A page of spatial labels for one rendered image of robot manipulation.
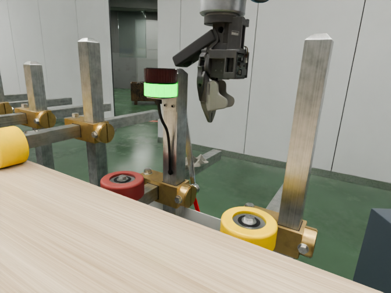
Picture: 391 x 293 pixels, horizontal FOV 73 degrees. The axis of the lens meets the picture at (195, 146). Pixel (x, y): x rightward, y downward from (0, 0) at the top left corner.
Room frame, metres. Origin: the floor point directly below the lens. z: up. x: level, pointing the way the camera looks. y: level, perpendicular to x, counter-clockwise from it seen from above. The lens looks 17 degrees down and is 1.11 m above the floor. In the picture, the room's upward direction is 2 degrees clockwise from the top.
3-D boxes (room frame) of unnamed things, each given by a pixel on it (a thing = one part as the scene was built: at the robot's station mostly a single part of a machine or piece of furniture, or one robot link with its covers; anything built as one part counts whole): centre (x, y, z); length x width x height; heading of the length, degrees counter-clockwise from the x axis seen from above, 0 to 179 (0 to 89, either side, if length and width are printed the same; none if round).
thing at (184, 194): (0.54, 0.07, 0.84); 0.14 x 0.06 x 0.05; 60
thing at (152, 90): (0.49, 0.07, 1.07); 0.06 x 0.06 x 0.02
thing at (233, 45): (0.57, -0.05, 1.15); 0.09 x 0.08 x 0.12; 60
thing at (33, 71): (0.79, 0.48, 0.87); 0.04 x 0.04 x 0.48; 60
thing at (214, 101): (0.56, -0.04, 1.04); 0.06 x 0.03 x 0.09; 60
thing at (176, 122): (0.54, 0.04, 0.87); 0.04 x 0.04 x 0.48; 60
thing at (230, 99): (0.59, -0.05, 1.04); 0.06 x 0.03 x 0.09; 60
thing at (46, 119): (0.80, 0.50, 0.94); 0.14 x 0.06 x 0.05; 60
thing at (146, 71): (0.49, 0.07, 1.10); 0.06 x 0.06 x 0.02
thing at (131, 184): (0.46, 0.14, 0.85); 0.08 x 0.08 x 0.11
